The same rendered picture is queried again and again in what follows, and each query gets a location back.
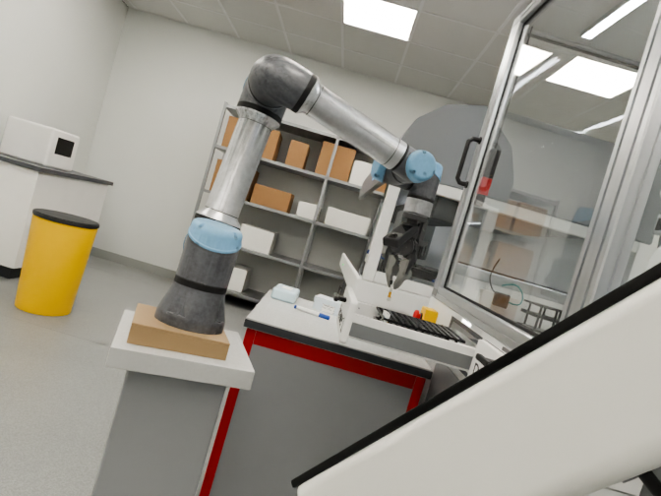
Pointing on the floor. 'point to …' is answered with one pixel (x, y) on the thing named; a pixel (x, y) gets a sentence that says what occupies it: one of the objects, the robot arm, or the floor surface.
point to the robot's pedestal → (164, 415)
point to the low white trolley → (304, 400)
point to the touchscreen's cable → (651, 482)
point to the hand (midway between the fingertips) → (391, 283)
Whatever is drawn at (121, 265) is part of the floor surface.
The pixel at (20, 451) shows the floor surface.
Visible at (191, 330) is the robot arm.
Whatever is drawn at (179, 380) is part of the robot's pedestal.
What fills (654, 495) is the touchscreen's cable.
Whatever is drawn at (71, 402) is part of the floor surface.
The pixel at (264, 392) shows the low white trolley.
